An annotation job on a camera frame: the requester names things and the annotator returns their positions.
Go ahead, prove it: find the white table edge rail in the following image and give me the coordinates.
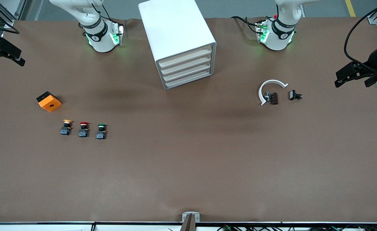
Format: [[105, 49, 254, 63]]
[[0, 221, 377, 231]]

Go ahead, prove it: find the black arm base cable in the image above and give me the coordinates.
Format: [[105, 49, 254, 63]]
[[91, 3, 127, 32], [231, 15, 263, 34]]

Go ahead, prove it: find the red push button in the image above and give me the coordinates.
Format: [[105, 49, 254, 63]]
[[79, 122, 90, 138]]

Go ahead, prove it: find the white curved plastic piece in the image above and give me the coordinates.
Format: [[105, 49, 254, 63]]
[[258, 80, 289, 106]]

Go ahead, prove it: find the green push button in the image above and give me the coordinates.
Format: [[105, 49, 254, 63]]
[[96, 124, 107, 140]]

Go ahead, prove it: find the black right arm base cable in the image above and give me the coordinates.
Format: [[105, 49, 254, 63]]
[[91, 3, 127, 32]]

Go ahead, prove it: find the orange and black button box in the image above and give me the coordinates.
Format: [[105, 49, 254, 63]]
[[36, 91, 62, 113]]

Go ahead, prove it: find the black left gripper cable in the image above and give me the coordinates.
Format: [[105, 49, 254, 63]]
[[344, 1, 377, 69]]

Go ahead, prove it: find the black left arm base cable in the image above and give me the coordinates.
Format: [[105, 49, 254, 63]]
[[231, 15, 263, 34]]

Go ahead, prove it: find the grey metal table bracket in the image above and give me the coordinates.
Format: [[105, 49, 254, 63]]
[[182, 212, 201, 231]]

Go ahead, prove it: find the dark brown electrical component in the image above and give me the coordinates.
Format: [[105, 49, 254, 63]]
[[264, 92, 279, 105]]

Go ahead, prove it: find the brown table cover sheet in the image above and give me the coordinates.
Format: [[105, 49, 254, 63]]
[[0, 18, 377, 223]]

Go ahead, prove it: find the yellow push button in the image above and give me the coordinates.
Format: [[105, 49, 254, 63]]
[[60, 119, 73, 136]]

